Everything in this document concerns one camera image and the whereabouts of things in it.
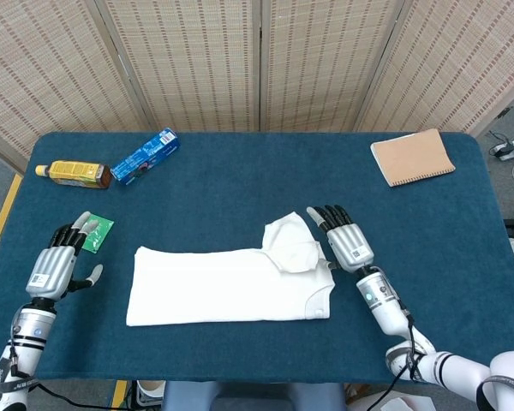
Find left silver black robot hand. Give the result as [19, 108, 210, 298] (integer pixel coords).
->
[25, 210, 105, 301]

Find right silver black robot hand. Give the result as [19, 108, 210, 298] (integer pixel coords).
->
[306, 204, 376, 273]

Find white T-shirt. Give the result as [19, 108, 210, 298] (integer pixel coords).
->
[125, 209, 337, 328]

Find green sachet packet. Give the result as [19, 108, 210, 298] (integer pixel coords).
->
[80, 212, 115, 254]

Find yellow floor tape strip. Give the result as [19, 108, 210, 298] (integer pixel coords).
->
[0, 173, 23, 279]
[111, 379, 129, 410]

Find yellow label tea bottle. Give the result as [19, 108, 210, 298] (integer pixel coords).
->
[34, 160, 113, 189]

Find brown spiral notebook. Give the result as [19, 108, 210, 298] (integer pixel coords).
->
[370, 128, 457, 188]

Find blue Oreo cookie box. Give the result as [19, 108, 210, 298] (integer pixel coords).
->
[110, 127, 182, 187]

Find white round container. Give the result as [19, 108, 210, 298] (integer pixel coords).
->
[135, 379, 166, 408]

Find black power plug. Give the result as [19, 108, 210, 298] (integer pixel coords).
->
[487, 130, 514, 158]

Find woven folding screen panel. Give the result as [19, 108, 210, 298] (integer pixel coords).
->
[259, 0, 406, 133]
[354, 0, 514, 138]
[0, 0, 151, 159]
[94, 0, 262, 133]

